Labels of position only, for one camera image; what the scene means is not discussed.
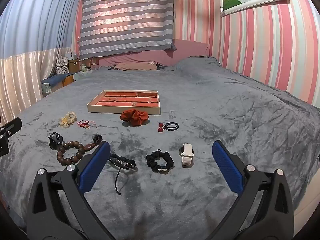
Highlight black scrunchie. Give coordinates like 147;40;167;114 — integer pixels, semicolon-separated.
146;149;175;173

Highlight orange wooden chair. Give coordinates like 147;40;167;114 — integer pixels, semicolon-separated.
51;76;75;93

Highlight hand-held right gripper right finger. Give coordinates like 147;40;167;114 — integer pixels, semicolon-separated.
212;140;295;240

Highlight blue and cream curtain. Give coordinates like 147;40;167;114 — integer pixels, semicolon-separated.
0;0;84;120

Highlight blue cloth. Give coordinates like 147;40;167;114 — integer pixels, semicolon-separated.
41;73;75;84

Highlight brick-lined cardboard tray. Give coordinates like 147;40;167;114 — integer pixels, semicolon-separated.
87;90;161;115

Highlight red string bracelet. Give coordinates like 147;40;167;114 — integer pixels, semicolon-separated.
77;119;98;130

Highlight brown cardboard box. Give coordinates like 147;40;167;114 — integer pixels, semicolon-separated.
68;59;80;73

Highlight black cord bracelet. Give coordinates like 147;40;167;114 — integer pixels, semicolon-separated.
108;153;138;195

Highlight white strap watch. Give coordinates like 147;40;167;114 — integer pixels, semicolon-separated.
179;143;195;168

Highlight tan pillow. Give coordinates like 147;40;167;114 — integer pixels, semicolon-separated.
114;61;160;71

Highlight red scrunchie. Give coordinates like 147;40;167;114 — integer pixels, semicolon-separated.
120;109;149;127

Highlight black hair tie red balls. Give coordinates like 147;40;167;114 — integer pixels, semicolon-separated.
157;122;181;133

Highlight black hair claw clip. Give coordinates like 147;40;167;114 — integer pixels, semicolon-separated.
48;132;64;151

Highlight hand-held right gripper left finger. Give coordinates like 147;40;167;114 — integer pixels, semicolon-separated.
26;141;118;240

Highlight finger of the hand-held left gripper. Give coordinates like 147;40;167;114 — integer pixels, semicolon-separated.
0;117;22;139
0;138;10;157

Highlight cream flower hair tie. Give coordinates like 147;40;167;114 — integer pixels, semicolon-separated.
59;112;77;128

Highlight brown wooden bead bracelet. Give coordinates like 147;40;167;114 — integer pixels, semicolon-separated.
56;140;97;166

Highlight striped pillow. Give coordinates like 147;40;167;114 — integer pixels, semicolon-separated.
79;0;178;60

